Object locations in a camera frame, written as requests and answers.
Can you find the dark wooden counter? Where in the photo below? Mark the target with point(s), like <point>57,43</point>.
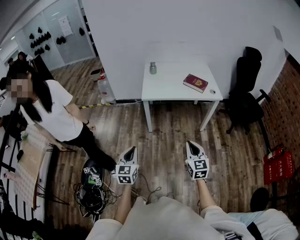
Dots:
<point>43,66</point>

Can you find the black round stool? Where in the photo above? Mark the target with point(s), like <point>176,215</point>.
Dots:
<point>259,199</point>

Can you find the black stair railing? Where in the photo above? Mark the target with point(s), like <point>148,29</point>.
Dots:
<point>4,150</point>

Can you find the white waste bin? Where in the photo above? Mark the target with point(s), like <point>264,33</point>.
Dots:
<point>95,75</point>

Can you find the red hardcover book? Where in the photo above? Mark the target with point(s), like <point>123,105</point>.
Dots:
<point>195,83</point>

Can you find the light wooden side table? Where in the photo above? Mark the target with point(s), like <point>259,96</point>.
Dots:
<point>30,159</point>

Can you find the white paper notice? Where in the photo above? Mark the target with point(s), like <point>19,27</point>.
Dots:
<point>65,25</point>

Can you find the person's white shirt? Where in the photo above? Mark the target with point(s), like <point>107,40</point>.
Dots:
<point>164,220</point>

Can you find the white table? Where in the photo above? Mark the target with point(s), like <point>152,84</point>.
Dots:
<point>173,90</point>

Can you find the red fire extinguisher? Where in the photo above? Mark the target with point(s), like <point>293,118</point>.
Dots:
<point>273,153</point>

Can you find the black office chair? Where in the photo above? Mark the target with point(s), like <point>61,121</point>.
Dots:
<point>246,103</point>

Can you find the yellow black floor tape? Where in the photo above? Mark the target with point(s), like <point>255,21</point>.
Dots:
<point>93,105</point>

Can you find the person's right forearm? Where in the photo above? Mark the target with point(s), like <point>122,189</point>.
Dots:
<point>204,194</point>

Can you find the red fire extinguisher box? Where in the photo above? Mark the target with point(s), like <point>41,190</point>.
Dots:
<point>279,170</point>

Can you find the person's left forearm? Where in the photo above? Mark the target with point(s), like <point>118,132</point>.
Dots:
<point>124,204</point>

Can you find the light green bottle body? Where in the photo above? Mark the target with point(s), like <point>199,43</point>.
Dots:
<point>153,70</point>

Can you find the small round grey cap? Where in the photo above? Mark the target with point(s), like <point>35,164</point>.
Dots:
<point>212,91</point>

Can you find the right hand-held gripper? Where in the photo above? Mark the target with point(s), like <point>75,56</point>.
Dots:
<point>198,167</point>

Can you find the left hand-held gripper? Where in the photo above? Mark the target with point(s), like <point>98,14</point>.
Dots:
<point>126,174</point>

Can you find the group of black wall ornaments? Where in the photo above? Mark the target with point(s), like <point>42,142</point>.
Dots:
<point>41,38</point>

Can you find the spare gripper device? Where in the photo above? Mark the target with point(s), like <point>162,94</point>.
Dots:
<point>92,175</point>

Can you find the clear plastic water jug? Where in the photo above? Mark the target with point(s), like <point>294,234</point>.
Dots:
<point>105,90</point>

